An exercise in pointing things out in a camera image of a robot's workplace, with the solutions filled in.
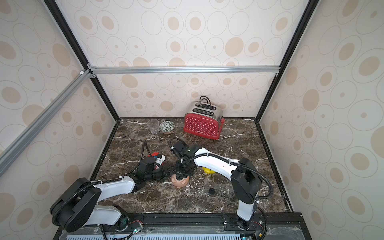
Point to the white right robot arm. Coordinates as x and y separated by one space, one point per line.
249 185

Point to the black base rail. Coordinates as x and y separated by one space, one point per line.
269 226

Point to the floral patterned bowl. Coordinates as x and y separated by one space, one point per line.
167 127

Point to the aluminium frame rail left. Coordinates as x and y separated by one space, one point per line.
19 144

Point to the aluminium frame rail back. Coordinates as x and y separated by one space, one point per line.
185 70

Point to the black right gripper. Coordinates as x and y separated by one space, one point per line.
184 171

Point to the pink piggy bank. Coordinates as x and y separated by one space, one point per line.
179 183

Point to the black round plug right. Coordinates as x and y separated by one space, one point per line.
212 191

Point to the red polka dot toaster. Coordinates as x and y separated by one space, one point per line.
204 119

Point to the clear drinking glass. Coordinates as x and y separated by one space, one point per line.
154 126

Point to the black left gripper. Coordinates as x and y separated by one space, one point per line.
164 176

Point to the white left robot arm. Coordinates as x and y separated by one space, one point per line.
79 205

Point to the yellow piggy bank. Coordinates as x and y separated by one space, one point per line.
208 171

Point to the aluminium frame rail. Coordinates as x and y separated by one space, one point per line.
19 144
185 70

